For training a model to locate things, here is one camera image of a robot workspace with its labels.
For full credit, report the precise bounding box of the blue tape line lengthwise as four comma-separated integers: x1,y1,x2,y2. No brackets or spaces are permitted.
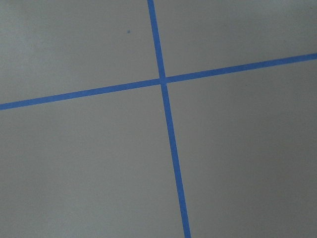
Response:
147,0,191,238

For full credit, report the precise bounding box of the blue tape line crosswise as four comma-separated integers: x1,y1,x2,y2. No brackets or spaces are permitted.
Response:
0,53,317,111

